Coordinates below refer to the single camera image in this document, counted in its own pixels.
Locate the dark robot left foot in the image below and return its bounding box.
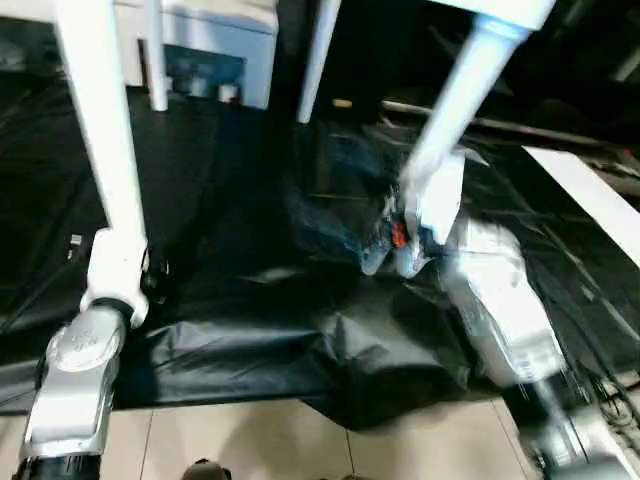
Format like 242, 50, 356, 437
185, 460, 231, 480

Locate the silver metal rail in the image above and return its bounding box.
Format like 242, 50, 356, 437
380, 98, 640, 153

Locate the white glass-door cabinet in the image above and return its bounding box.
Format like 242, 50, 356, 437
112, 0, 281, 111

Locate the black work mat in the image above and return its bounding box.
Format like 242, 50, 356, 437
0, 70, 640, 431

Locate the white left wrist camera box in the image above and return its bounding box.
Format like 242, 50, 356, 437
82, 228, 153, 329

